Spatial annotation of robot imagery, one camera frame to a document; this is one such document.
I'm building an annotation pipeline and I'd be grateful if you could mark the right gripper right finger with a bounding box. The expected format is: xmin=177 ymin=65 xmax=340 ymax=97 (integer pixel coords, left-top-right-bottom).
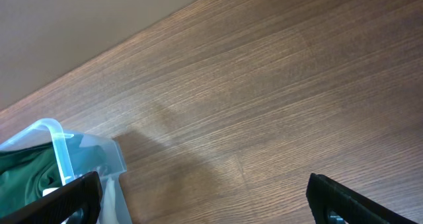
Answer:
xmin=306 ymin=173 xmax=416 ymax=224

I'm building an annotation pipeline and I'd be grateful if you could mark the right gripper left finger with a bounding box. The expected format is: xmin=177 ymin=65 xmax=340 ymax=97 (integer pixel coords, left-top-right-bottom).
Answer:
xmin=1 ymin=171 xmax=102 ymax=224

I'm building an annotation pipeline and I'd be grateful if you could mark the dark green cloth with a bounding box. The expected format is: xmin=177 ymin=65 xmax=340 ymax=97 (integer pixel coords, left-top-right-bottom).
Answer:
xmin=0 ymin=134 xmax=110 ymax=218

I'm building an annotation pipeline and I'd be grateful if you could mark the white cloth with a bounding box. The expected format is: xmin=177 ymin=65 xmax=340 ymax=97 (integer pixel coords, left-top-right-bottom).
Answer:
xmin=42 ymin=172 xmax=118 ymax=224

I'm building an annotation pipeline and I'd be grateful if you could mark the clear plastic storage bin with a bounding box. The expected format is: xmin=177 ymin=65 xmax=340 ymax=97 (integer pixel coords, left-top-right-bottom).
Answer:
xmin=1 ymin=118 xmax=132 ymax=223

